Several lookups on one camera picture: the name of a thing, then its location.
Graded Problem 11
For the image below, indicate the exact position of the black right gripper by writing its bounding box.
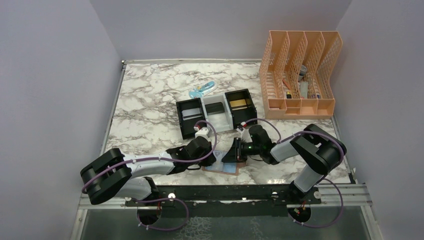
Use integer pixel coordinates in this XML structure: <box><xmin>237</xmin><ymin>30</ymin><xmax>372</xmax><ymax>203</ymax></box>
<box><xmin>221</xmin><ymin>136</ymin><xmax>262</xmax><ymax>163</ymax></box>

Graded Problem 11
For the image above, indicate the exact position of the brown leather card holder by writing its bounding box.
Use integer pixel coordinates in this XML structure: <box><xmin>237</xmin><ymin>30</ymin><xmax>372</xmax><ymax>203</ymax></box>
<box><xmin>201</xmin><ymin>162</ymin><xmax>247</xmax><ymax>176</ymax></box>

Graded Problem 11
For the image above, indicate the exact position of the silver VIP card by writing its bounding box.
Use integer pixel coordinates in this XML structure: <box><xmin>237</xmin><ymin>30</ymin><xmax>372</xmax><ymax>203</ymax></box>
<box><xmin>210</xmin><ymin>150</ymin><xmax>228</xmax><ymax>171</ymax></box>

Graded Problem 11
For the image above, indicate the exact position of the white tray bin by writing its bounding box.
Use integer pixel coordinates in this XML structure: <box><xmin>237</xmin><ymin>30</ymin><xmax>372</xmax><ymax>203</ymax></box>
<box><xmin>201</xmin><ymin>93</ymin><xmax>233</xmax><ymax>133</ymax></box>

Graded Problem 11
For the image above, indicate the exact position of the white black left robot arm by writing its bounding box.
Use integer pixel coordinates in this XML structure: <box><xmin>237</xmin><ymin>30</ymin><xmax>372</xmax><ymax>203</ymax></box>
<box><xmin>80</xmin><ymin>137</ymin><xmax>216</xmax><ymax>206</ymax></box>

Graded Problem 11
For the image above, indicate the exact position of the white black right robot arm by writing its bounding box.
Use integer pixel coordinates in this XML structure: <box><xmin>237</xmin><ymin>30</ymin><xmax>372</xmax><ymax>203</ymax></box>
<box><xmin>221</xmin><ymin>124</ymin><xmax>347</xmax><ymax>204</ymax></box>

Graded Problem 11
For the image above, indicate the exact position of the silver credit card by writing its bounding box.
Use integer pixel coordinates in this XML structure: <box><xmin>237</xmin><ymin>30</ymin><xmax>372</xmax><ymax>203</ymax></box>
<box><xmin>181</xmin><ymin>108</ymin><xmax>203</xmax><ymax>121</ymax></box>

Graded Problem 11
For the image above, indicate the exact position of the gold credit card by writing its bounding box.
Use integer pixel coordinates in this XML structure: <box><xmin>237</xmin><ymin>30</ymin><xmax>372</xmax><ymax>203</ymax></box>
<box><xmin>229</xmin><ymin>99</ymin><xmax>248</xmax><ymax>111</ymax></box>

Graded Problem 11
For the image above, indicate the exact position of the blue packaged tool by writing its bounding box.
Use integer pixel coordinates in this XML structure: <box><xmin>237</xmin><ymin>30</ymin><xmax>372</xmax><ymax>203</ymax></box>
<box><xmin>188</xmin><ymin>81</ymin><xmax>217</xmax><ymax>99</ymax></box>

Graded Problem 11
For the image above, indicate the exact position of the grey staples box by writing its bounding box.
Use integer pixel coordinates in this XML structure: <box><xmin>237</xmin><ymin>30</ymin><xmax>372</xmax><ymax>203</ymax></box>
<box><xmin>299</xmin><ymin>81</ymin><xmax>309</xmax><ymax>99</ymax></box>

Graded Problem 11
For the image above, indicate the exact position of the peach plastic file organizer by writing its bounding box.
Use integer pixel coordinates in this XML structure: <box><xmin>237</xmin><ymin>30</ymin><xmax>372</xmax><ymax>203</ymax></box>
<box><xmin>259</xmin><ymin>30</ymin><xmax>343</xmax><ymax>120</ymax></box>

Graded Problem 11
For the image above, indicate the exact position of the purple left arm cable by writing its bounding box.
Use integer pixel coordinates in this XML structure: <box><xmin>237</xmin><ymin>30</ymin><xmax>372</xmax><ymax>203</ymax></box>
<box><xmin>81</xmin><ymin>119</ymin><xmax>219</xmax><ymax>195</ymax></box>

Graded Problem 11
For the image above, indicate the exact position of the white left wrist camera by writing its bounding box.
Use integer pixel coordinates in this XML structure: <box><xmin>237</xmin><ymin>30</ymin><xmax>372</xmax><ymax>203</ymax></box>
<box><xmin>195</xmin><ymin>126</ymin><xmax>214</xmax><ymax>141</ymax></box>

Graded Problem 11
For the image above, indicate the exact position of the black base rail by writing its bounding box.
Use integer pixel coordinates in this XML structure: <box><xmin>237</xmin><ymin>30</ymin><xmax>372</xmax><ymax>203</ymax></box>
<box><xmin>125</xmin><ymin>177</ymin><xmax>322</xmax><ymax>210</ymax></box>

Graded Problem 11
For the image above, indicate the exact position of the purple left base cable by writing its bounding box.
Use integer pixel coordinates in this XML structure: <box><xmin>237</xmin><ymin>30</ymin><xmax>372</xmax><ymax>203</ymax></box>
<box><xmin>136</xmin><ymin>194</ymin><xmax>192</xmax><ymax>232</ymax></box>

